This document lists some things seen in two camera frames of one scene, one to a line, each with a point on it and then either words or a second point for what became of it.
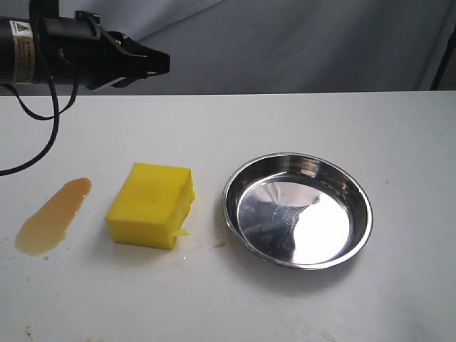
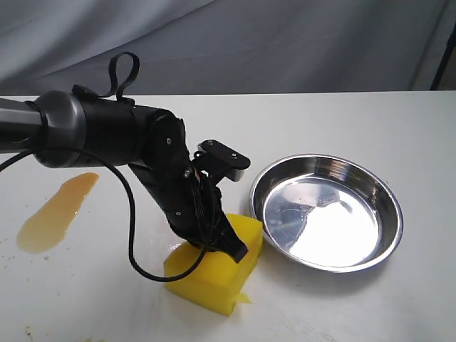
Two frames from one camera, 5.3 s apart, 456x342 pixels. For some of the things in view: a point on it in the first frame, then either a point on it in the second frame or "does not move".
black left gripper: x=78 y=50 -> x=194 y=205
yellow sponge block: x=153 y=206 -> x=216 y=282
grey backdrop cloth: x=275 y=46 does not move
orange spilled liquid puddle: x=48 y=226 does not move
